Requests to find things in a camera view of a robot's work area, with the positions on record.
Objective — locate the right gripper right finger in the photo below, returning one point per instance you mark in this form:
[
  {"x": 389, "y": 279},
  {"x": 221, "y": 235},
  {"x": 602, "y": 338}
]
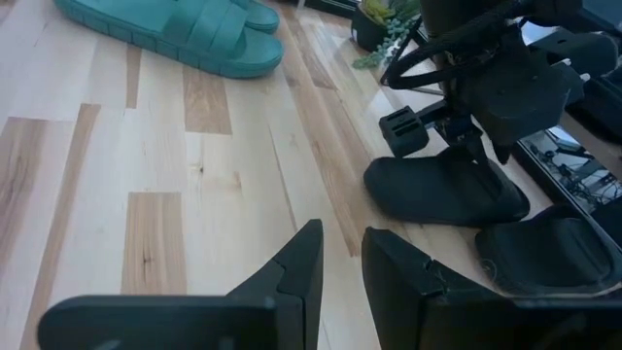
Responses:
[{"x": 413, "y": 301}]

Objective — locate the green rubber slide sandal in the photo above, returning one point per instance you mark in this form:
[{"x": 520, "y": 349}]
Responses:
[
  {"x": 262, "y": 17},
  {"x": 194, "y": 29}
]

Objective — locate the black aluminium table frame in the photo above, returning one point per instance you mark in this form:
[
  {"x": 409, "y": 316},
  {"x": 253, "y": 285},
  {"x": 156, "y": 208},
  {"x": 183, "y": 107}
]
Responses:
[{"x": 534, "y": 167}]

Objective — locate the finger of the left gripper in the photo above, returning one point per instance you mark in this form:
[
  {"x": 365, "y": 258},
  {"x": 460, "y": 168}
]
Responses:
[
  {"x": 466, "y": 141},
  {"x": 501, "y": 151}
]

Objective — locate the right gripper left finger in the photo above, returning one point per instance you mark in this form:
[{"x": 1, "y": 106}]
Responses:
[{"x": 291, "y": 301}]

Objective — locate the black rubber slide sandal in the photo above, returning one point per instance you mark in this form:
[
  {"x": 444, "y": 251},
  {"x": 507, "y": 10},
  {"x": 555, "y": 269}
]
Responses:
[
  {"x": 549, "y": 253},
  {"x": 427, "y": 194}
]

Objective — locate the potted succulent plant black pot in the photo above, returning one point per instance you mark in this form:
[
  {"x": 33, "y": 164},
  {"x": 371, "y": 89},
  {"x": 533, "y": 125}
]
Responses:
[{"x": 369, "y": 31}]

